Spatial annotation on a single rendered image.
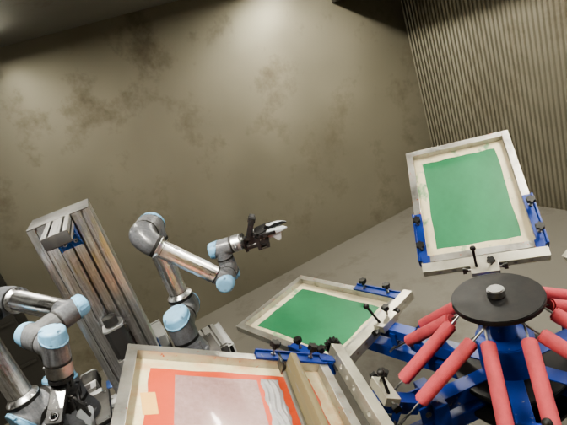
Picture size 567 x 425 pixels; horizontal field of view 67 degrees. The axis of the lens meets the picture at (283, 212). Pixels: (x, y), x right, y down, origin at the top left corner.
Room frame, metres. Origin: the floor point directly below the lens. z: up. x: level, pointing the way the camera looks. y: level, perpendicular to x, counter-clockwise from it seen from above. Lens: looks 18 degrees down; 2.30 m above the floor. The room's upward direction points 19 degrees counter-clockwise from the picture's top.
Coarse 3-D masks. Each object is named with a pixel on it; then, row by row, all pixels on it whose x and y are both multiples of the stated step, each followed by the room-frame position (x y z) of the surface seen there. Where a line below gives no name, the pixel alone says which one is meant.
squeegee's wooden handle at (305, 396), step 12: (288, 360) 1.40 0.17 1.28; (288, 372) 1.36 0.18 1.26; (300, 372) 1.29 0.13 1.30; (300, 384) 1.24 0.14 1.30; (300, 396) 1.20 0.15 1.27; (312, 396) 1.16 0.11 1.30; (300, 408) 1.17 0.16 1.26; (312, 408) 1.11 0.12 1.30; (312, 420) 1.08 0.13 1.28; (324, 420) 1.05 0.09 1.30
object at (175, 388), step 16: (160, 384) 1.26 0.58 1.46; (176, 384) 1.28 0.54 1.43; (192, 384) 1.29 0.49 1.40; (208, 384) 1.30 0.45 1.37; (224, 384) 1.31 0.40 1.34; (240, 384) 1.32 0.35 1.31; (256, 384) 1.34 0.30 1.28; (160, 400) 1.18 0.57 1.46; (176, 400) 1.19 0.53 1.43; (192, 400) 1.20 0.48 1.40; (208, 400) 1.21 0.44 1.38; (224, 400) 1.22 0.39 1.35; (240, 400) 1.23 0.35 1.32; (256, 400) 1.25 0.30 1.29; (288, 400) 1.27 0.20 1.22
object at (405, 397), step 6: (372, 390) 1.27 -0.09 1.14; (402, 396) 1.26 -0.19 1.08; (408, 396) 1.26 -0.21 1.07; (414, 396) 1.27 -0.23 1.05; (402, 402) 1.22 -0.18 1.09; (408, 402) 1.23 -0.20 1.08; (414, 402) 1.23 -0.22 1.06; (384, 408) 1.21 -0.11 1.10; (390, 408) 1.22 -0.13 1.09; (402, 408) 1.22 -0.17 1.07; (408, 408) 1.23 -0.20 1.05; (414, 414) 1.23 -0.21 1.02
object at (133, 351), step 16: (128, 352) 1.37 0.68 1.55; (144, 352) 1.40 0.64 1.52; (160, 352) 1.41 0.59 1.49; (176, 352) 1.41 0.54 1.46; (192, 352) 1.43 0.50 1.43; (208, 352) 1.44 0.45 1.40; (224, 352) 1.46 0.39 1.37; (128, 368) 1.28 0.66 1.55; (272, 368) 1.45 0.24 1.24; (304, 368) 1.47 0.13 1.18; (320, 368) 1.46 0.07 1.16; (128, 384) 1.20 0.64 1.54; (336, 384) 1.35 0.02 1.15; (128, 400) 1.12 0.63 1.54; (336, 400) 1.27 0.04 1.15; (112, 416) 1.05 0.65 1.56; (352, 416) 1.18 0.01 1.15
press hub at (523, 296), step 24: (456, 288) 1.43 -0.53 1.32; (480, 288) 1.38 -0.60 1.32; (504, 288) 1.30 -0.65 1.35; (528, 288) 1.29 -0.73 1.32; (456, 312) 1.31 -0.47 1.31; (480, 312) 1.25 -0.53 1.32; (504, 312) 1.21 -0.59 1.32; (528, 312) 1.18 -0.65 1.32; (480, 336) 1.34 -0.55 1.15; (504, 336) 1.27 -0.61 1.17; (480, 360) 1.33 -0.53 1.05; (504, 360) 1.23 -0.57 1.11; (552, 360) 1.26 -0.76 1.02; (480, 384) 1.26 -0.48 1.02; (528, 384) 1.19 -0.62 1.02; (552, 384) 1.16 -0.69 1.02; (480, 408) 1.26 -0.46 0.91
